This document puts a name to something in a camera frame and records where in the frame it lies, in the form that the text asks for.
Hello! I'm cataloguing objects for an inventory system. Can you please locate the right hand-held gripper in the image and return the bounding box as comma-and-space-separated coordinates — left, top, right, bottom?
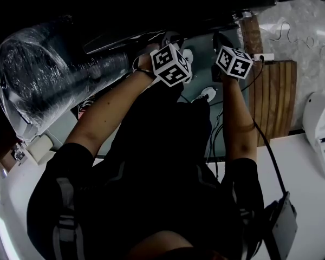
211, 32, 254, 82

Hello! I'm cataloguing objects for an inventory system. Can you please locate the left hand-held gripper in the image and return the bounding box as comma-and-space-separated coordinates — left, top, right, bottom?
150, 31, 193, 88

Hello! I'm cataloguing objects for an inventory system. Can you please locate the person's left forearm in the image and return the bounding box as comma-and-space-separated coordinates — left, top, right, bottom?
66, 70, 155, 160

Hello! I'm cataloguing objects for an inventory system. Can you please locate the person's right forearm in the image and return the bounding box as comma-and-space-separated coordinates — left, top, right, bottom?
221, 76, 258, 165

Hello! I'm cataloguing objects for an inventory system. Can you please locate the person's left hand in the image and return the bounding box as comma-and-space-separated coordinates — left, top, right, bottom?
136, 52, 154, 74

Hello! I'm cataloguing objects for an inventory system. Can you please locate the person's left white shoe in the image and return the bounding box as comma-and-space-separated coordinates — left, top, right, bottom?
182, 48, 195, 65

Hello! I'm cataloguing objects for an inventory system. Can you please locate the person's white shoe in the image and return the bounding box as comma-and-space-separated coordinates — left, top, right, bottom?
182, 48, 195, 65
190, 86, 219, 104

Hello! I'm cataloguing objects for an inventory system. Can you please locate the white power strip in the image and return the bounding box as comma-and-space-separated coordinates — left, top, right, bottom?
252, 53, 275, 62

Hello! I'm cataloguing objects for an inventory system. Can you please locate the person's right white shoe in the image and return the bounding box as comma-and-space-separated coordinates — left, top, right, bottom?
190, 86, 219, 104

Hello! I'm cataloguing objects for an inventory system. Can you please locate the wooden slat mat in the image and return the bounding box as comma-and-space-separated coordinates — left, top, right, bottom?
245, 60, 298, 148

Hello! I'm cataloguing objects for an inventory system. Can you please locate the red round device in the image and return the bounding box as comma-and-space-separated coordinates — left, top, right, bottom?
76, 98, 96, 119

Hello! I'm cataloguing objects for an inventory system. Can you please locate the white toilet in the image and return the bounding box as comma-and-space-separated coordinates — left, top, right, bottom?
302, 91, 325, 181

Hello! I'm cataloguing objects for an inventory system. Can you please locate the person's black shirt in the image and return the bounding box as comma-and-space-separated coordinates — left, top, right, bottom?
26, 82, 265, 260

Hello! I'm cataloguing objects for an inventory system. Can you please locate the plastic-wrapped dark appliance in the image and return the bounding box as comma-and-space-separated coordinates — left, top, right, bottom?
0, 19, 131, 142

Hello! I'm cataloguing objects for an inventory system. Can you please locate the white platform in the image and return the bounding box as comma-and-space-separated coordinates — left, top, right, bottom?
205, 133, 325, 260

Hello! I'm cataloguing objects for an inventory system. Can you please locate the black battery pack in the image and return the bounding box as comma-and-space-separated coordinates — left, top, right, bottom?
264, 190, 299, 260

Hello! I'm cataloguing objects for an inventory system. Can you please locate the wooden frame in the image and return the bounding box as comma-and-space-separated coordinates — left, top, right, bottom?
237, 17, 265, 56

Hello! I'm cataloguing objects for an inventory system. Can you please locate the long white cable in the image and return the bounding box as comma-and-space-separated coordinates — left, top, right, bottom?
269, 20, 325, 57

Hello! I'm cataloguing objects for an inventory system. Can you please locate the thick black cable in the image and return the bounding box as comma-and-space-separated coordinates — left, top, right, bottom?
252, 120, 288, 195

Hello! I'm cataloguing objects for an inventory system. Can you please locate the grey backpack strap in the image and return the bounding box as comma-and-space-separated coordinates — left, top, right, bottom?
52, 177, 85, 260

